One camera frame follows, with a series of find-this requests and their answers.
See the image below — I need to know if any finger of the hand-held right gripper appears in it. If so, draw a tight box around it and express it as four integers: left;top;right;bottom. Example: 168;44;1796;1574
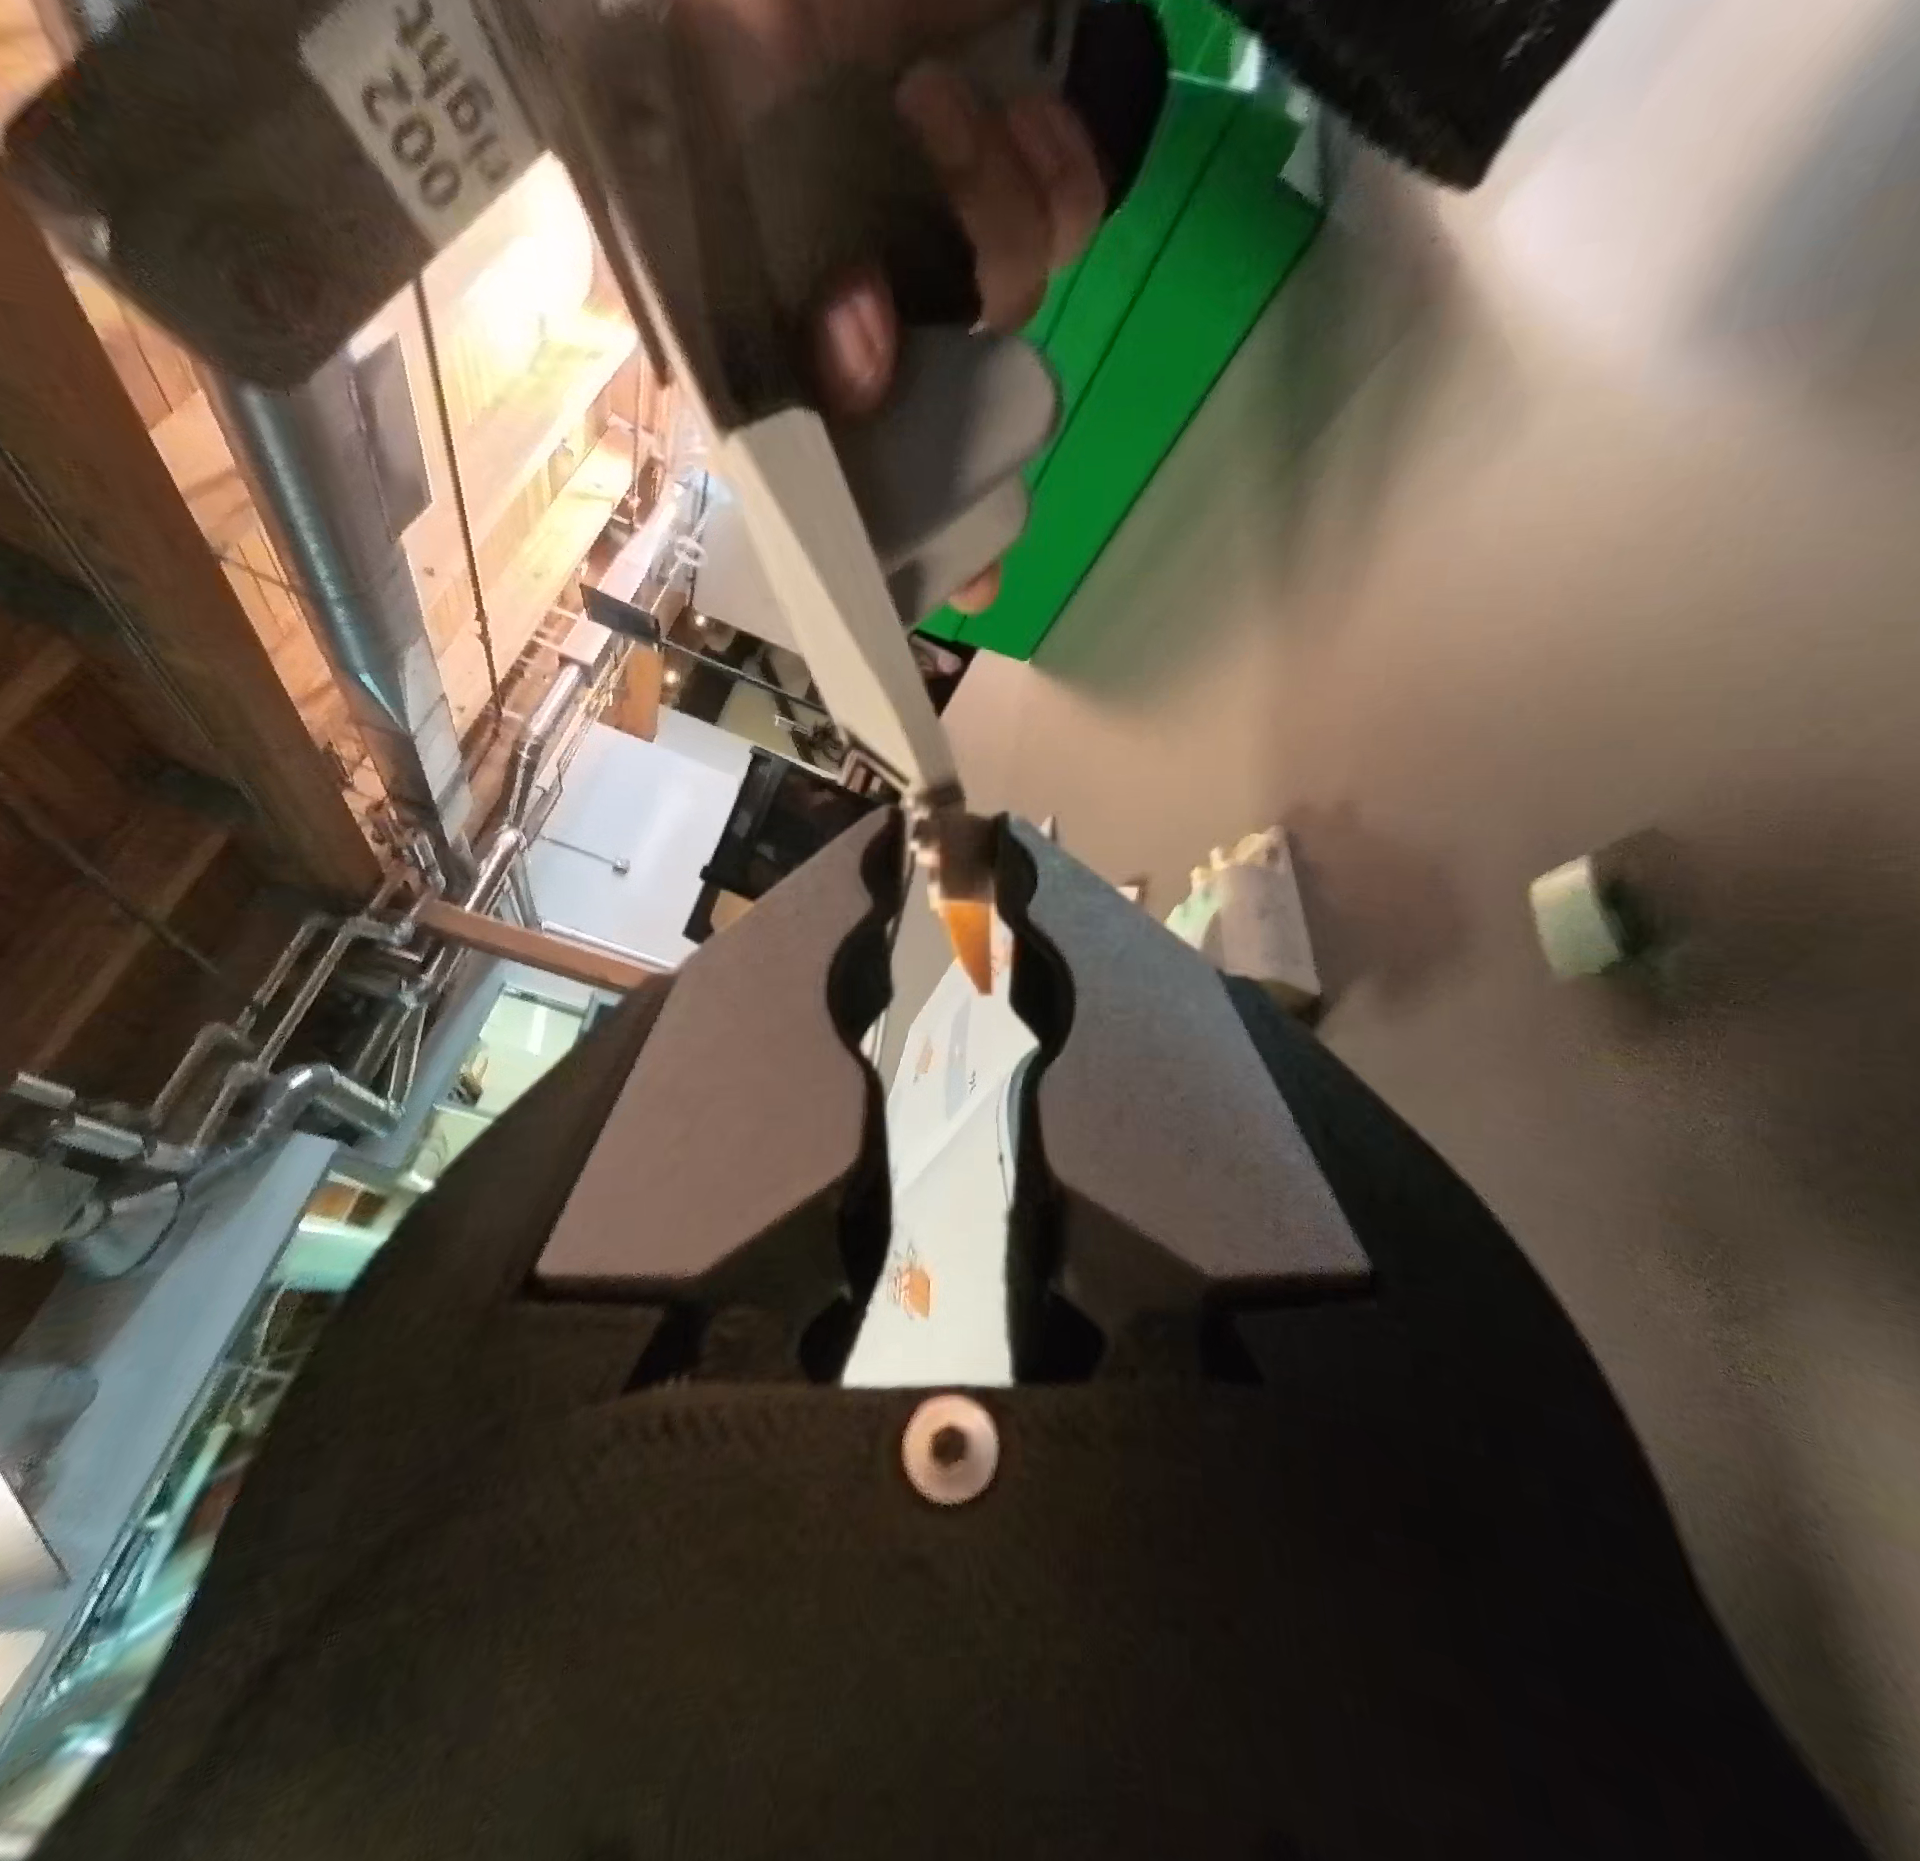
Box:
728;324;1057;818

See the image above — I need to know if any person's right hand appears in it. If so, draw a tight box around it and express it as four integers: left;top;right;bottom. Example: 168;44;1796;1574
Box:
660;0;1119;427

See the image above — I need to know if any large cream lego assembly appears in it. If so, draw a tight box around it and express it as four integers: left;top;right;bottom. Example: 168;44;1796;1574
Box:
1166;827;1324;1015

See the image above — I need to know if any open instruction booklet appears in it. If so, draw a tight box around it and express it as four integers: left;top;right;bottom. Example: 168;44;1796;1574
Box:
838;901;1045;1389

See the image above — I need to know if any orange and cream lego assembly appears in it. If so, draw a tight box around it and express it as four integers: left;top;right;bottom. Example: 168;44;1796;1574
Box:
903;807;1004;997

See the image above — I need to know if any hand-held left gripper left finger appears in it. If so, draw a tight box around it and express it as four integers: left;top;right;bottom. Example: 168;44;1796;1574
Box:
532;807;909;1341

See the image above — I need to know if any cluster of metal ceiling pipes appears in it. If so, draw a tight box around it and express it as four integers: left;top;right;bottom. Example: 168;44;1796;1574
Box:
0;827;526;1268

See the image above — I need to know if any small pale lego slope block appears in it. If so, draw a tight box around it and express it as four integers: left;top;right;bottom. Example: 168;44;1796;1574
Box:
1529;853;1637;981

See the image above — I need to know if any black mesh chair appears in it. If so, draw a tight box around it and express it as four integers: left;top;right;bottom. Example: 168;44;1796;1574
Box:
686;751;901;944

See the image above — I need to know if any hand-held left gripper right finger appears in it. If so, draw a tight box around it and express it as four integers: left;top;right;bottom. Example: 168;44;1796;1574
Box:
998;818;1379;1341

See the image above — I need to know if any green plastic bin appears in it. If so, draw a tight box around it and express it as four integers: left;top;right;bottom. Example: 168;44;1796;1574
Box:
914;0;1324;666

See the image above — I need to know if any silver flexible duct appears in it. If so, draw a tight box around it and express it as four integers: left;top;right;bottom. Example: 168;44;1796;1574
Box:
225;377;458;852

